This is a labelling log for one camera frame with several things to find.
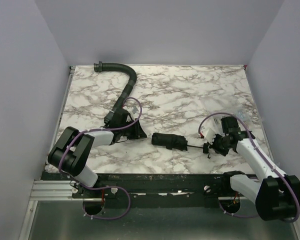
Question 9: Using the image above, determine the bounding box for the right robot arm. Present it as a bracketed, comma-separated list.
[204, 115, 300, 222]

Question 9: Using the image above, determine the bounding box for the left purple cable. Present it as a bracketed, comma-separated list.
[58, 97, 143, 221]

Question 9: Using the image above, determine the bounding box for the aluminium table frame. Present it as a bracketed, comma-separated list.
[21, 65, 300, 240]

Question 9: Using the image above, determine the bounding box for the black folding umbrella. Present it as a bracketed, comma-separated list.
[151, 132, 211, 159]

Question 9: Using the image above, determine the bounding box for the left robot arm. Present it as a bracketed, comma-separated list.
[47, 108, 147, 188]

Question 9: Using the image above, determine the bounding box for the clear plastic screw box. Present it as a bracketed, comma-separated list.
[209, 107, 251, 131]

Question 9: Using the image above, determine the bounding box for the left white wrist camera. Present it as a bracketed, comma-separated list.
[126, 106, 139, 122]

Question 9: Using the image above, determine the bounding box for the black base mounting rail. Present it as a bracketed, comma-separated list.
[41, 171, 256, 210]

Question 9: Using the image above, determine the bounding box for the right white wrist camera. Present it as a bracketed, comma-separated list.
[200, 127, 217, 145]

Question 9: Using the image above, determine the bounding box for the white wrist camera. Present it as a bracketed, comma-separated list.
[200, 127, 217, 145]
[126, 106, 139, 122]

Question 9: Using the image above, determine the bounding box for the purple cable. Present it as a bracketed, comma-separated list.
[58, 97, 143, 221]
[198, 112, 300, 223]

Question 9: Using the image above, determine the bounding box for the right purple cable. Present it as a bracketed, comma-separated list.
[198, 112, 300, 223]

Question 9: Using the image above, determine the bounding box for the grey corrugated hose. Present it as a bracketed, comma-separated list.
[92, 60, 138, 125]

